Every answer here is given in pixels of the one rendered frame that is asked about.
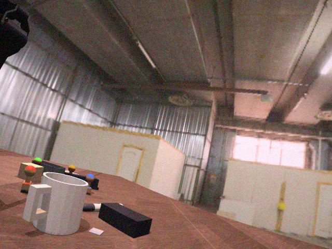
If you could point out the grey mug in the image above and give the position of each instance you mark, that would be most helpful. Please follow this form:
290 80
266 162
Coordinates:
55 205

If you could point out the wooden stamp with red knob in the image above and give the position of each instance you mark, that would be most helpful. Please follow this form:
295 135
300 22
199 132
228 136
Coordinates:
29 172

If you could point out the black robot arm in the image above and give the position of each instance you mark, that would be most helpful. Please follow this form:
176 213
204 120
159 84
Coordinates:
12 37

